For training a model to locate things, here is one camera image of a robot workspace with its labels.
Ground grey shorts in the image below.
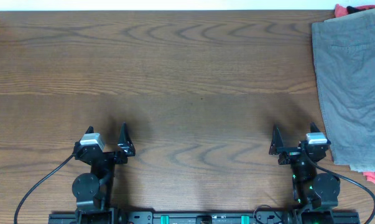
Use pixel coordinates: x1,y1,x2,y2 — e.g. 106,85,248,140
311,8,375,166

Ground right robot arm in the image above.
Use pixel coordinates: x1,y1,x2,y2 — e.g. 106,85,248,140
269,123,340,224

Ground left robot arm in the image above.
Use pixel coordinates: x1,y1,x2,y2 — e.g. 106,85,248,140
72,123,136,223

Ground red garment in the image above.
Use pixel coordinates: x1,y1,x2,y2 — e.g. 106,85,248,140
335,4,375,184

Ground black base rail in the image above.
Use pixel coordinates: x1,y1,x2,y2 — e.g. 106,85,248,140
48,210,360,224

